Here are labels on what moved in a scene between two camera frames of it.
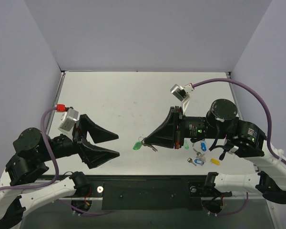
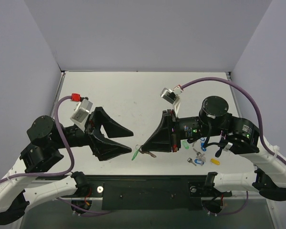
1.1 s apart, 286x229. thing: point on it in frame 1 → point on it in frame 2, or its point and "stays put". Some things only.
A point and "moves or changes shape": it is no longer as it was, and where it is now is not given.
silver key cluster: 200,156 stays put
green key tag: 137,145 → 135,154
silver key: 151,146 moves or changes shape
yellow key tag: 213,161 stays put
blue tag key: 198,161 stays put
